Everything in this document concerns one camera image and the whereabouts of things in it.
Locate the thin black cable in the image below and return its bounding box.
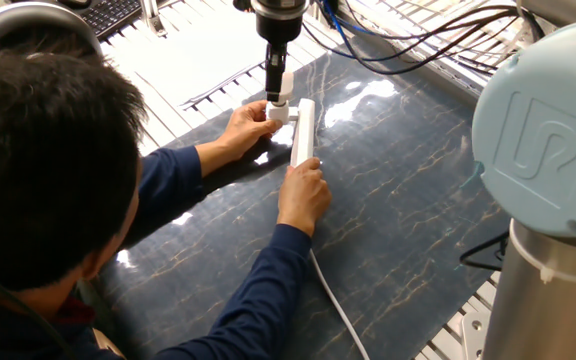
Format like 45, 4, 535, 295
0, 252, 77, 360

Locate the person's right hand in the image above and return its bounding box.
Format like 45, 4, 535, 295
276, 157, 333, 238

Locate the aluminium corner bracket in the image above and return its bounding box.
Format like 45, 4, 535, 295
460, 310, 492, 360

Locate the aluminium post with bracket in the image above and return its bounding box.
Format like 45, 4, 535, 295
140, 0, 169, 39

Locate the dark blue marble mat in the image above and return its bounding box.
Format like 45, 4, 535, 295
95, 39, 512, 360

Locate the black ring-shaped device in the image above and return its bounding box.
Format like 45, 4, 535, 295
0, 2, 107, 66

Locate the right forearm blue sleeve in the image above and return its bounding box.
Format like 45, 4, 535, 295
152, 223, 313, 360

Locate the black cable loop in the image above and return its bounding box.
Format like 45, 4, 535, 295
459, 229, 511, 273

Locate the white power strip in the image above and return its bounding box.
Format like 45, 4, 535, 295
290, 98, 316, 169

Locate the white power strip cable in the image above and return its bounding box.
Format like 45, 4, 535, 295
309, 248, 372, 360

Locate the black keyboard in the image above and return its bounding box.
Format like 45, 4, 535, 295
75, 0, 144, 41

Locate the white paper stack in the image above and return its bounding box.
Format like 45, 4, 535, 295
117, 9, 289, 109

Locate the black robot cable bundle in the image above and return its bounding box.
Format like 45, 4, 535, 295
302, 0, 544, 77

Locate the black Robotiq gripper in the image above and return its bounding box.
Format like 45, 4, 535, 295
255, 14, 305, 104

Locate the left forearm blue sleeve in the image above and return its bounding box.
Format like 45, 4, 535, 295
122, 145, 207, 250

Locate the person's left hand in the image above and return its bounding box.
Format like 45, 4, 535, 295
195, 99, 284, 178

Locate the white LED bulb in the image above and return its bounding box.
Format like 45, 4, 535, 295
267, 70, 295, 107

